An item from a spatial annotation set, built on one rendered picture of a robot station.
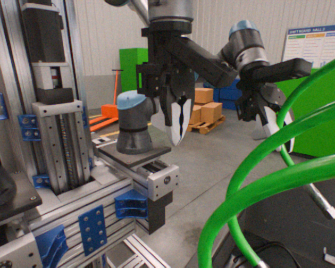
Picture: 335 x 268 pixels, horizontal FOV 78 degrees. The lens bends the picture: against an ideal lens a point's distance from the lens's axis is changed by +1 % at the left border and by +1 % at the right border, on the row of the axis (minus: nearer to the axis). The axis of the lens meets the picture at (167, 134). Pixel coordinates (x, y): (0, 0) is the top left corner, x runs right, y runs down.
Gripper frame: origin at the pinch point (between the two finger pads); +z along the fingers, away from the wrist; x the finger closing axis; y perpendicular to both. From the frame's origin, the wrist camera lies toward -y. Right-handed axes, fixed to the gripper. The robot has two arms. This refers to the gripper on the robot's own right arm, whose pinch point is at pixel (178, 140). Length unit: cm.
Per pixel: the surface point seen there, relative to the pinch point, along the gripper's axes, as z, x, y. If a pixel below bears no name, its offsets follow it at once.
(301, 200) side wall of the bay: 22.8, -31.1, -20.9
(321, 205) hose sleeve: 9.4, -9.5, -23.9
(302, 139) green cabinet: 93, -318, -5
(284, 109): -5.6, -13.4, -14.8
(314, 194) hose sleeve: 8.2, -10.1, -22.5
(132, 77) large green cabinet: 28, -402, 439
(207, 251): 2.9, 16.4, -14.7
